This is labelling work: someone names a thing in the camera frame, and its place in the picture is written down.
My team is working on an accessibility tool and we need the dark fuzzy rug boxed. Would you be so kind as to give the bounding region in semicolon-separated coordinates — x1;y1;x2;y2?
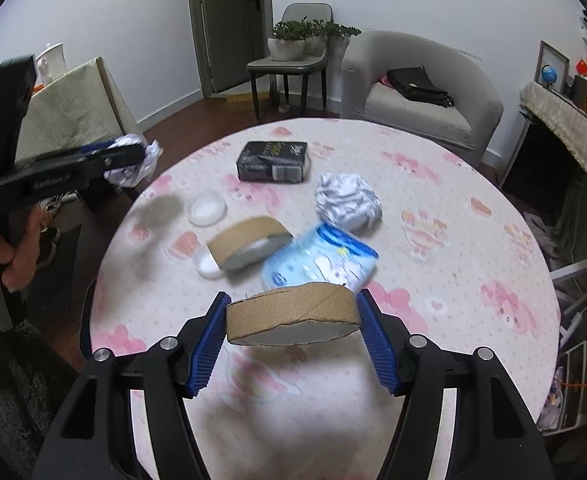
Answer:
0;320;82;461

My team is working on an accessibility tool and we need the dark grey door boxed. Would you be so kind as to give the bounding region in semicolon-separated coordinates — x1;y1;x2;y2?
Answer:
201;0;267;93

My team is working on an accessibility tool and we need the beige fringed cabinet cloth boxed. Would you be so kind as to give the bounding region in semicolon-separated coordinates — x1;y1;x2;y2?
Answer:
518;81;587;211

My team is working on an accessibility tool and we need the grey cloth heap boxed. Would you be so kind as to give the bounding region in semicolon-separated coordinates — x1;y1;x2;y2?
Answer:
523;210;571;273

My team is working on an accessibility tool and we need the black box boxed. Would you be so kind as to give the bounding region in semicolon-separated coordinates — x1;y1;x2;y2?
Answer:
236;141;311;184

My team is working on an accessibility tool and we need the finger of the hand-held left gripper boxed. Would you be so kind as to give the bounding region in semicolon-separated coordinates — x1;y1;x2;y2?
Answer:
81;140;144;181

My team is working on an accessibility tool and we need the potted green plant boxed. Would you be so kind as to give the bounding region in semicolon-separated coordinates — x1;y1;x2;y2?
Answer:
303;17;361;57
267;20;309;62

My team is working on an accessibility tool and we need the pink printed tablecloth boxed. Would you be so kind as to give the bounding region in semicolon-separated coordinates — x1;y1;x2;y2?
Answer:
90;117;561;480

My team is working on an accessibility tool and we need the small white cap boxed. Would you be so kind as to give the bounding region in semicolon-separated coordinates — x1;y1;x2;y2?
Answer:
192;249;223;279

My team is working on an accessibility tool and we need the person's left hand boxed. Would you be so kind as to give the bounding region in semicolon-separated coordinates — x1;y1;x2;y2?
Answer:
0;204;49;292

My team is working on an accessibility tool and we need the grey dining chair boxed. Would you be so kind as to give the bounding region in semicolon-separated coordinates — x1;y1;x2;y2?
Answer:
246;2;337;123

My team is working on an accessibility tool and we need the grey armchair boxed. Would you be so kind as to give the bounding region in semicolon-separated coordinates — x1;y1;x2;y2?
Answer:
341;30;504;166

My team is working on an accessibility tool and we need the picture frame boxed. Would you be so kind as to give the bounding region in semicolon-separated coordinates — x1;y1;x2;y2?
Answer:
537;40;571;93

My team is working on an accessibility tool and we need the cardboard tape core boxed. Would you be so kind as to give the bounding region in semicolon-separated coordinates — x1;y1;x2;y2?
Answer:
226;282;361;347
208;216;294;272

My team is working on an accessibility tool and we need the white metal rack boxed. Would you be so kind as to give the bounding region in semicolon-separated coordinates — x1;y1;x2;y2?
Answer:
548;250;587;431

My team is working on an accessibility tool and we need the blue white tissue packet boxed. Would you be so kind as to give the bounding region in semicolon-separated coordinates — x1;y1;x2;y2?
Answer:
262;222;379;296

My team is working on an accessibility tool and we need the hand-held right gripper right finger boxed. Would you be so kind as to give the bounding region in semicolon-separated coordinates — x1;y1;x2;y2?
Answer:
356;288;561;480

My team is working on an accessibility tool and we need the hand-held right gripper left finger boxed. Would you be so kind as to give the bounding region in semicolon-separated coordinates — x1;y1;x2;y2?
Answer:
26;291;232;480

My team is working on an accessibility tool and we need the white kettle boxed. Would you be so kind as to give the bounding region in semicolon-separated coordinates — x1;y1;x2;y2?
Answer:
34;42;67;86

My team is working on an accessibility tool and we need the clear plastic lid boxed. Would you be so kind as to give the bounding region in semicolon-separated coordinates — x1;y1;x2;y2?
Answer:
186;194;226;227

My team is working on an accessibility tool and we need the white paper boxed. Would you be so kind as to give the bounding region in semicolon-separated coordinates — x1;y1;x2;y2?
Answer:
315;171;383;233
104;133;162;188

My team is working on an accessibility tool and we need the black bag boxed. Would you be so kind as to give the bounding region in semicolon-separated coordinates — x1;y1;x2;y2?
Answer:
386;66;455;109

